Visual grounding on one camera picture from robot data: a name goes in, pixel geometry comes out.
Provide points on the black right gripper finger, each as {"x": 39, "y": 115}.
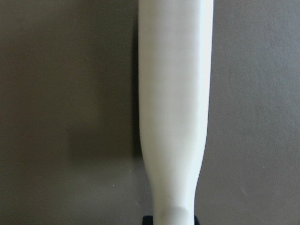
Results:
{"x": 148, "y": 220}

